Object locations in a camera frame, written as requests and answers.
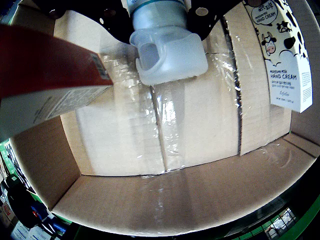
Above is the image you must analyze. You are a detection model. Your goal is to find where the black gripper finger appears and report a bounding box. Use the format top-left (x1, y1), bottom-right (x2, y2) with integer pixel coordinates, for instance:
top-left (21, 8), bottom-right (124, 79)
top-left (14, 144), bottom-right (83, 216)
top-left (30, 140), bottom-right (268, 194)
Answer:
top-left (185, 0), bottom-right (248, 41)
top-left (41, 0), bottom-right (137, 51)

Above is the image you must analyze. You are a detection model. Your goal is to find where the green metal cabinet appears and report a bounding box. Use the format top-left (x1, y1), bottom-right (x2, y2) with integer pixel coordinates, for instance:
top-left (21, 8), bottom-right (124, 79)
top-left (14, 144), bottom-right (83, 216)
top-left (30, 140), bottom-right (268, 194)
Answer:
top-left (234, 194), bottom-right (320, 240)

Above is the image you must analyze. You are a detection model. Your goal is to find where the shallow cardboard tray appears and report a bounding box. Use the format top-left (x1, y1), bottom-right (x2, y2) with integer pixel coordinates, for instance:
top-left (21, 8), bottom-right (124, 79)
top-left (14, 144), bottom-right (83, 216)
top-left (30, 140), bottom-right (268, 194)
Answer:
top-left (0, 0), bottom-right (320, 237)

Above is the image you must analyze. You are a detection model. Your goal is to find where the cow print hand cream box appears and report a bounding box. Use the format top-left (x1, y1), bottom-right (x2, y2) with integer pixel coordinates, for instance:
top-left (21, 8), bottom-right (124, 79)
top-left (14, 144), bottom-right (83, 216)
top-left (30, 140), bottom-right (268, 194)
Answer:
top-left (243, 0), bottom-right (314, 114)

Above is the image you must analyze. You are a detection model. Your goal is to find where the dark red carton box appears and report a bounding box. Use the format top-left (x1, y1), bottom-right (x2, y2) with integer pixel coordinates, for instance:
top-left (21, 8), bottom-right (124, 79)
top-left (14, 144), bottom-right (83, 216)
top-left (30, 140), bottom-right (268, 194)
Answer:
top-left (0, 23), bottom-right (115, 141)

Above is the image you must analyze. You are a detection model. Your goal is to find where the white bottle teal label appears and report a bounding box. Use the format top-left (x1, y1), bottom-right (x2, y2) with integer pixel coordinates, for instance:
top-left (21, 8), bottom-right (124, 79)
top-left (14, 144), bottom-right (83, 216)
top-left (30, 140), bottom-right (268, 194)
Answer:
top-left (121, 0), bottom-right (209, 86)

